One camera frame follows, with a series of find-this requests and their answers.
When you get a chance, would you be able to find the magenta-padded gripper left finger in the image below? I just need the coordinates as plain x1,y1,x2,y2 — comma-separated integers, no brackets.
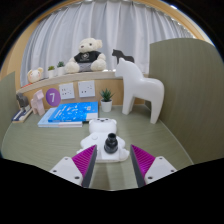
49,144,99,189

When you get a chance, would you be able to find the dark blue book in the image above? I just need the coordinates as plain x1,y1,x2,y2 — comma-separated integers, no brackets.
11,107,34,124

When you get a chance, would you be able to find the black horse figurine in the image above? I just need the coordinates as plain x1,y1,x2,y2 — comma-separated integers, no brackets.
111,48,135,65

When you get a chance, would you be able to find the round purple number sign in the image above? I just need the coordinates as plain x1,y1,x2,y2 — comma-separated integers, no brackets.
45,87,62,108

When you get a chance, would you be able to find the small cream plush toy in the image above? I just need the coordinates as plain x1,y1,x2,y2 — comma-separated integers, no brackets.
26,67,44,84

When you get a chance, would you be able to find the cream teddy bear black shirt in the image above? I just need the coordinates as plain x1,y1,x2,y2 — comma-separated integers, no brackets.
64,37,108,74

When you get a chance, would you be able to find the white curtain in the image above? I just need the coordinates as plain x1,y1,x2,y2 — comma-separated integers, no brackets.
19,0,196,88

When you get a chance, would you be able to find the small plant in white pot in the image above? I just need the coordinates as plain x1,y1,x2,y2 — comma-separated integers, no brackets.
99,87,115,113

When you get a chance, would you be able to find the green desk divider panel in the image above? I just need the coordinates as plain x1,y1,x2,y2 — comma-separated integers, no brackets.
148,37,224,165
0,70,19,151

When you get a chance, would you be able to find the large white horse figurine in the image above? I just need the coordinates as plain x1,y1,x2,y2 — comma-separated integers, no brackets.
114,57,165,125

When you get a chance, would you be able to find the grey horse figurine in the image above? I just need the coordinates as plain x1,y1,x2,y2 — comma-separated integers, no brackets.
15,92,30,111

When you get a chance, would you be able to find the tiny plant in white pot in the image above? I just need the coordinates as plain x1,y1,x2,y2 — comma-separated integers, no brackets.
55,60,66,77
47,65,56,79

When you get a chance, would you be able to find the pink horse figurine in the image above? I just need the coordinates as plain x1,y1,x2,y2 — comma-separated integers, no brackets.
30,89,46,117

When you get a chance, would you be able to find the white bear-shaped power strip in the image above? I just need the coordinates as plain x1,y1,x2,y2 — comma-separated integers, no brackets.
76,117,130,164

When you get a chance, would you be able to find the small black charger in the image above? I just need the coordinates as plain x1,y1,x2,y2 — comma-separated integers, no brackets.
103,132,120,154

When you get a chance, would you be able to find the white wall socket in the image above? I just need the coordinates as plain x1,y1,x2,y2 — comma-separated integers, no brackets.
77,80,97,99
58,82,76,100

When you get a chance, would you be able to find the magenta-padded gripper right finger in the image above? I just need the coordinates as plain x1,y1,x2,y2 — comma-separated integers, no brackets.
129,144,178,188

